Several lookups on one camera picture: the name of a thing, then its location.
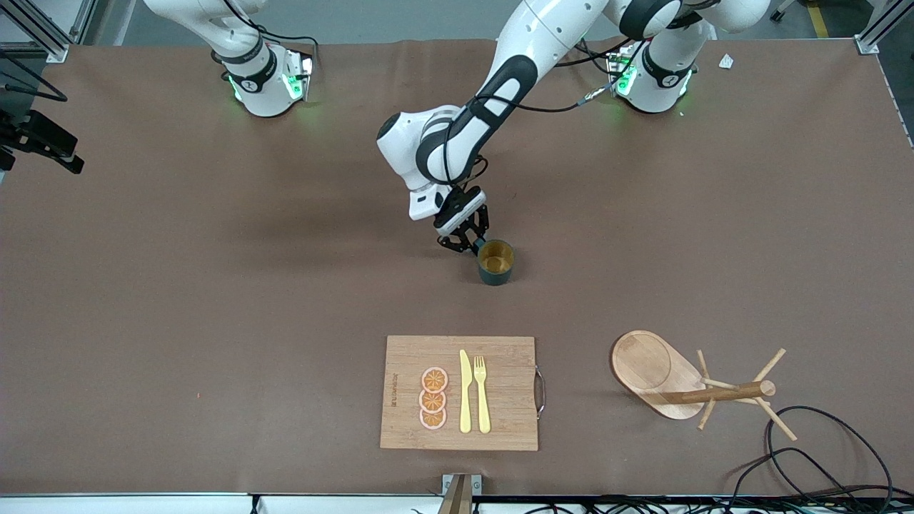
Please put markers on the grey metal mount bracket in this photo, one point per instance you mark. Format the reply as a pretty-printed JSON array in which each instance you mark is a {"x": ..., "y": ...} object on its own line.
[{"x": 460, "y": 485}]

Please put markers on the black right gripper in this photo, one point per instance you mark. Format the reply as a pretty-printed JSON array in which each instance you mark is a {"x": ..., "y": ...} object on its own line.
[{"x": 41, "y": 138}]

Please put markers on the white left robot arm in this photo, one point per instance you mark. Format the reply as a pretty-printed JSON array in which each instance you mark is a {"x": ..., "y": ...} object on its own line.
[{"x": 457, "y": 135}]

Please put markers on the white paper scrap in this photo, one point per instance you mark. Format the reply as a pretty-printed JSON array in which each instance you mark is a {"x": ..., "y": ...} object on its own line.
[{"x": 726, "y": 61}]

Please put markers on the bamboo cutting board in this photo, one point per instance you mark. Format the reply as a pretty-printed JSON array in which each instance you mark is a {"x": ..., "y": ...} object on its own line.
[{"x": 507, "y": 392}]

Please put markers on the brown table mat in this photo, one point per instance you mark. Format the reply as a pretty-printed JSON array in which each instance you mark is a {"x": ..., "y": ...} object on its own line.
[{"x": 357, "y": 300}]

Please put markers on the aluminium frame profile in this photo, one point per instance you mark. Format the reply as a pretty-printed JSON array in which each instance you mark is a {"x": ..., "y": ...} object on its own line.
[
  {"x": 867, "y": 44},
  {"x": 57, "y": 51}
]

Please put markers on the yellow plastic knife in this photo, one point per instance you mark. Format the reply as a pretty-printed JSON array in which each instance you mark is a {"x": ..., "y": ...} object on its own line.
[{"x": 465, "y": 400}]

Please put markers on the toy orange slice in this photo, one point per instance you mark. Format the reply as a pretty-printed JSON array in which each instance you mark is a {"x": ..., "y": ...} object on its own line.
[{"x": 432, "y": 402}]

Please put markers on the dark green cup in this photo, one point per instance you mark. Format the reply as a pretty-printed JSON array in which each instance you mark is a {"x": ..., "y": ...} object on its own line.
[{"x": 496, "y": 268}]

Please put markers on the yellow plastic fork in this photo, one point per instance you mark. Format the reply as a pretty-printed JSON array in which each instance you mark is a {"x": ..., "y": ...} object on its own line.
[{"x": 483, "y": 407}]

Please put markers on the wooden cup rack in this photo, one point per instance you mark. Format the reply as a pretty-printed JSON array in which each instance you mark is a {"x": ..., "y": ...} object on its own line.
[{"x": 650, "y": 371}]

